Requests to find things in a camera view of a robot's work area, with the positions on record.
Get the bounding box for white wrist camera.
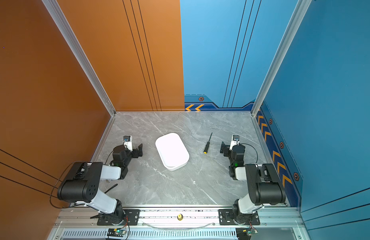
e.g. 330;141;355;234
230;135;240;151
123;136;133;152

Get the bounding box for black yellow screwdriver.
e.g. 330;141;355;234
204;133;213;154

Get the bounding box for aluminium front rail frame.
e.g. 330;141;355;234
48;205;310;240

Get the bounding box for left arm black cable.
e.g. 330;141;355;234
49;160;84;209

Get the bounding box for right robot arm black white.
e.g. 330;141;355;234
219;142;287;226

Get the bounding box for brass knob on rail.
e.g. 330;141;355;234
177;214;184;221

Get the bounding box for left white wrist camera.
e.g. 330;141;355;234
123;136;133;152

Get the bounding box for right aluminium corner post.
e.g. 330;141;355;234
251;0;312;117

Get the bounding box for left aluminium corner post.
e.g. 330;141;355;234
42;0;116;117

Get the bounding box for white plastic bin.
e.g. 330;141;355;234
155;133;190;171

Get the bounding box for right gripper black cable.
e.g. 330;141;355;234
240;142;259;165

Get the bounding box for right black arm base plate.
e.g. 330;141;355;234
218;209;261;226

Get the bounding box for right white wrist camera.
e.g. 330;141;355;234
230;135;240;151

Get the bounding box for aluminium corner post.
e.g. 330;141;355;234
251;0;312;117
42;0;116;117

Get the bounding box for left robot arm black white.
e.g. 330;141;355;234
57;144;143;226

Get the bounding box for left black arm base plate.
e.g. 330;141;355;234
97;209;140;227

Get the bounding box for right small circuit board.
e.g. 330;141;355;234
236;228;258;240

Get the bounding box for left green circuit board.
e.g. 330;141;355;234
107;228;128;240

